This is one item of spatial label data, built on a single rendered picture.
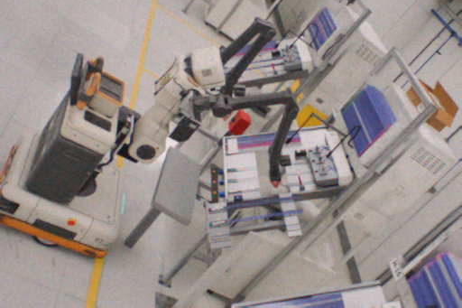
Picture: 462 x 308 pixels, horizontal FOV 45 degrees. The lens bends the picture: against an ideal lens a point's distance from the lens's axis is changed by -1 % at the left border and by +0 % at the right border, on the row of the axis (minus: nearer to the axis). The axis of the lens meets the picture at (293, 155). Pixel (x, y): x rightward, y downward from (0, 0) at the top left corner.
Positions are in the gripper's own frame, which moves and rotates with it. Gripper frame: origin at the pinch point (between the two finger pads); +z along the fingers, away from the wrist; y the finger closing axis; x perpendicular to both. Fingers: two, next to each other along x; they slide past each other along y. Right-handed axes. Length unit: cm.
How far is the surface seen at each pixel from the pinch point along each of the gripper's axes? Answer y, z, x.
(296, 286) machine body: -11, 79, -7
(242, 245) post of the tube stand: -38.8, 6.9, 23.3
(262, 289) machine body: -11, 78, 16
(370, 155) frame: -11, -23, -54
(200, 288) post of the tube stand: -39, 37, 50
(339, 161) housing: 7.4, -7.3, -40.4
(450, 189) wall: 83, 94, -151
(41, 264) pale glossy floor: -36, 5, 131
